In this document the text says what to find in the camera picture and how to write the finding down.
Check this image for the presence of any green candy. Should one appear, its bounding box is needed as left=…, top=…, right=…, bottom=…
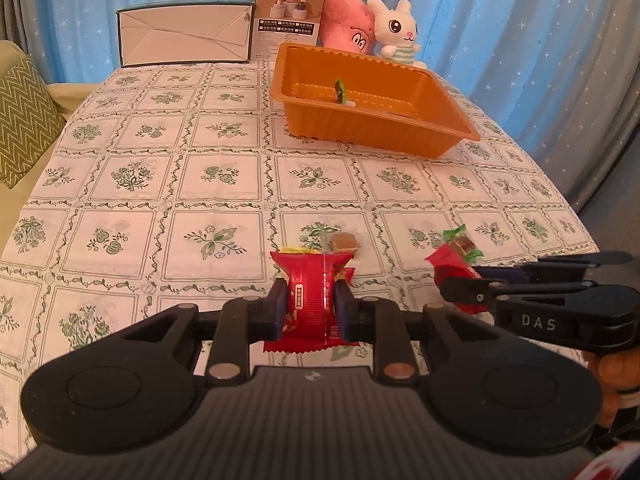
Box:
left=442, top=225, right=485, bottom=265

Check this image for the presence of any large white cardboard box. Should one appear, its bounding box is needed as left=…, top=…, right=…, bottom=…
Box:
left=116, top=0, right=256, bottom=68

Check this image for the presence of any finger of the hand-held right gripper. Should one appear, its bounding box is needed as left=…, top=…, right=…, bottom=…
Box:
left=472, top=251, right=635, bottom=286
left=439, top=276, right=601, bottom=311

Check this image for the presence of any green and white snack packet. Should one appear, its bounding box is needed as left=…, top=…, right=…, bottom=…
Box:
left=332, top=78, right=358, bottom=108

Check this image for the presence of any red snack packet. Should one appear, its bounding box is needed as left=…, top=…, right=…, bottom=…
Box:
left=262, top=250, right=361, bottom=356
left=425, top=245, right=493, bottom=316

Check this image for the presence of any pink plush toy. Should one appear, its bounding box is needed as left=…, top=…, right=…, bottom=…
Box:
left=320, top=0, right=377, bottom=56

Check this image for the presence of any brown candy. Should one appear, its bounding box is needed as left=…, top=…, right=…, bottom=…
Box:
left=330, top=232, right=362, bottom=252

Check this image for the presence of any orange plastic tray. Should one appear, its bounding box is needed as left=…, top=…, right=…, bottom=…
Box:
left=270, top=42, right=482, bottom=158

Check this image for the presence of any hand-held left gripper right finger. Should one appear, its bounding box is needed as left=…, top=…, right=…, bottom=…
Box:
left=334, top=280, right=506, bottom=387

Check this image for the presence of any grey starry curtain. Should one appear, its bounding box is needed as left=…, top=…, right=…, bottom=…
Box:
left=380, top=0, right=640, bottom=216
left=0, top=0, right=56, bottom=86

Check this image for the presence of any floral checked tablecloth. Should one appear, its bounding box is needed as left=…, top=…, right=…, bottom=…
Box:
left=0, top=55, right=601, bottom=461

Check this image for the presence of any small beige product box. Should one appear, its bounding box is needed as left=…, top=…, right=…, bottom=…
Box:
left=254, top=0, right=328, bottom=62

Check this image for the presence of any green zigzag cushion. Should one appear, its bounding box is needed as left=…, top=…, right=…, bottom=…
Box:
left=0, top=55, right=67, bottom=188

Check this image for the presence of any person's right hand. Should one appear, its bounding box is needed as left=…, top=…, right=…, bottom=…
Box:
left=597, top=350, right=640, bottom=428

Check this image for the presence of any pale yellow sofa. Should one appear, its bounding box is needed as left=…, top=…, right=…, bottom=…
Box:
left=0, top=40, right=96, bottom=231

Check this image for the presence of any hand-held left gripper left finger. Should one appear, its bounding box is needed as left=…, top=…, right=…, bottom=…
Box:
left=117, top=276, right=291, bottom=387

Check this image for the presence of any white bunny plush toy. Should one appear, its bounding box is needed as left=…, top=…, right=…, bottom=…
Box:
left=367, top=0, right=429, bottom=70

